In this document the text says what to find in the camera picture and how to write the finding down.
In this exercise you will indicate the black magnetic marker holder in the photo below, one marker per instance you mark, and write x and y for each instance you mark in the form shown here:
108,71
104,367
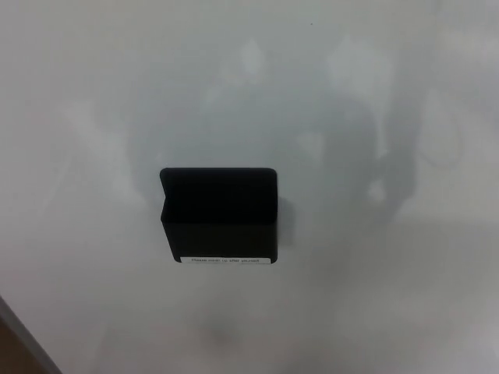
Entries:
218,218

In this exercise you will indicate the white glossy whiteboard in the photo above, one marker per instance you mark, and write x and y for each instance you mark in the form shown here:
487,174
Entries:
351,117

